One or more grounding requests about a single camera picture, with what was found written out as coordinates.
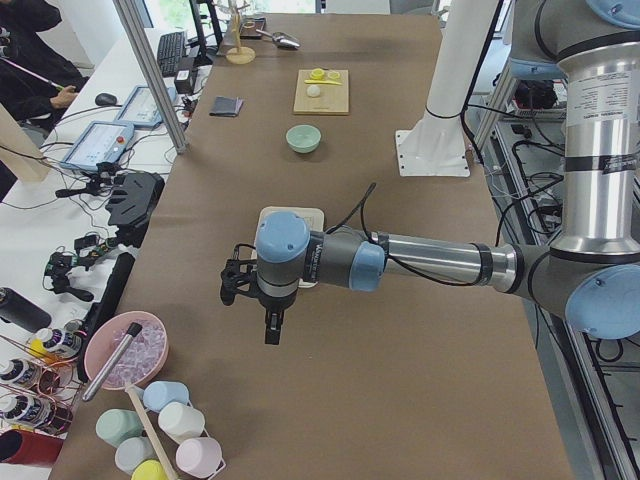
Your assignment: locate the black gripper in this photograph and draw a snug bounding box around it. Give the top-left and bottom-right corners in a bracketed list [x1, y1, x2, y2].
[259, 293, 293, 345]

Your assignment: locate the white steamed bun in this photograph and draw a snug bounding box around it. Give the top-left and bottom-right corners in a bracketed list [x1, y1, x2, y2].
[306, 84, 322, 98]

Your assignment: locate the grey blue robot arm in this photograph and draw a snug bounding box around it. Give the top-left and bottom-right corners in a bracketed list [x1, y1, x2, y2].
[248, 1, 639, 344]

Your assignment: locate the pink bowl with ice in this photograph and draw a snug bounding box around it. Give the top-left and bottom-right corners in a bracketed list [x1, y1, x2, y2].
[84, 311, 169, 390]

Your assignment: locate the green ceramic bowl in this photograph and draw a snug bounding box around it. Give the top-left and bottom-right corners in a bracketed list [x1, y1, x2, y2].
[285, 124, 322, 154]

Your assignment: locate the cream rectangular tray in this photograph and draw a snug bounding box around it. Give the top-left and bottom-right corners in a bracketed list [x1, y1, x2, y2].
[253, 207, 324, 298]

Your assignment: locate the white cup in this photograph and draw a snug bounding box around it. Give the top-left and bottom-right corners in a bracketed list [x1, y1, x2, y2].
[158, 402, 205, 443]

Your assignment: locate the metal black tipped rod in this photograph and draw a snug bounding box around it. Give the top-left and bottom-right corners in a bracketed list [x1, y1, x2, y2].
[81, 322, 143, 402]

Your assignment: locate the light blue cup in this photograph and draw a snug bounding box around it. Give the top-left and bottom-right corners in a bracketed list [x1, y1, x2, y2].
[143, 380, 190, 413]

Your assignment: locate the pink cup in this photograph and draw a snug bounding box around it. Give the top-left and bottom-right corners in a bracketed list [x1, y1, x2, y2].
[176, 437, 226, 478]

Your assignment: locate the wooden cup rack stick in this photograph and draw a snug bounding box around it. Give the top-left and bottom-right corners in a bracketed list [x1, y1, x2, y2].
[125, 384, 179, 480]

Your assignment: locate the grey blue cup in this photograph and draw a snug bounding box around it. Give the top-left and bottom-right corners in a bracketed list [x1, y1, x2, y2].
[114, 437, 156, 475]

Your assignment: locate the green cup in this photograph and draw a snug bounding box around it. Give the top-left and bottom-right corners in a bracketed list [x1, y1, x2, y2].
[95, 409, 144, 448]

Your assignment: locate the yellow cup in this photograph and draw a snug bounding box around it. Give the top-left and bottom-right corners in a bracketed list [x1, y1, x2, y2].
[131, 459, 168, 480]

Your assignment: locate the grey folded cloth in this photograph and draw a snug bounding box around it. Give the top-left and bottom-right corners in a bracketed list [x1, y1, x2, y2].
[209, 96, 244, 117]

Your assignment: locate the wooden cutting board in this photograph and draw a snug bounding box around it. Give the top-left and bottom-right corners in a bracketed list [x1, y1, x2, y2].
[293, 69, 350, 115]

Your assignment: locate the yellow plastic knife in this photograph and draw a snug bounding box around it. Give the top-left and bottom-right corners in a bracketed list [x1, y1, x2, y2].
[304, 79, 343, 86]

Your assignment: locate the blue teach pendant near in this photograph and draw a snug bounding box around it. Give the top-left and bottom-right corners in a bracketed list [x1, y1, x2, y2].
[59, 121, 135, 172]

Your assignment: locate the blue teach pendant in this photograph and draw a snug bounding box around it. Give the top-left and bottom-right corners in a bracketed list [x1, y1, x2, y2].
[59, 121, 135, 172]
[115, 85, 163, 130]

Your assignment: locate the blue teach pendant far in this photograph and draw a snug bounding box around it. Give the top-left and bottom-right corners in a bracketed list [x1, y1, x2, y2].
[115, 85, 163, 130]

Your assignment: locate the yellow lemon half left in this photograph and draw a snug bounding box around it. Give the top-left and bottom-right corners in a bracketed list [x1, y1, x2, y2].
[309, 68, 325, 81]

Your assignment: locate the black bottle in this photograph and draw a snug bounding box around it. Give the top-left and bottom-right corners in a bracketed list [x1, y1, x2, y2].
[1, 287, 51, 333]

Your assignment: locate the wooden mug tree stand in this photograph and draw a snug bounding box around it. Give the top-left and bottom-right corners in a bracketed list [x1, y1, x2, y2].
[221, 0, 256, 65]

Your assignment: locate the black computer mouse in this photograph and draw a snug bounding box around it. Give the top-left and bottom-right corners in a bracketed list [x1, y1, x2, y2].
[94, 92, 118, 106]

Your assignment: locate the red cylinder can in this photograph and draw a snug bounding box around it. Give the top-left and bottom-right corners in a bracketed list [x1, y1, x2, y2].
[1, 430, 64, 467]

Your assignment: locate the metal scoop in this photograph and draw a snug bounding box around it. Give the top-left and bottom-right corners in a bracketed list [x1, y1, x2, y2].
[257, 29, 301, 50]

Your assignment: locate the black keyboard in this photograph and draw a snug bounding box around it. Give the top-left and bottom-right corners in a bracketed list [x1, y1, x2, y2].
[156, 31, 185, 78]

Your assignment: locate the seated person in black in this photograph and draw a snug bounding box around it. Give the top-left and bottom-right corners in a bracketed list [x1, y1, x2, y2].
[1, 0, 88, 130]

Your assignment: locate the black plastic bracket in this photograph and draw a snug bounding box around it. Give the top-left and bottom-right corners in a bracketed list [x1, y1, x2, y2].
[106, 172, 165, 248]

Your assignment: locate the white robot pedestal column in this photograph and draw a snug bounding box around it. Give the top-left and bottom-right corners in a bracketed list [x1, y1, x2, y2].
[395, 0, 502, 177]

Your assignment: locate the copper wire bottle rack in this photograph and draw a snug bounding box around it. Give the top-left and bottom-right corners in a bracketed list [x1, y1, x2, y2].
[1, 327, 83, 436]

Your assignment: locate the aluminium frame post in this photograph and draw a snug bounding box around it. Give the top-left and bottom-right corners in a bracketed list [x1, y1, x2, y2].
[113, 0, 187, 154]

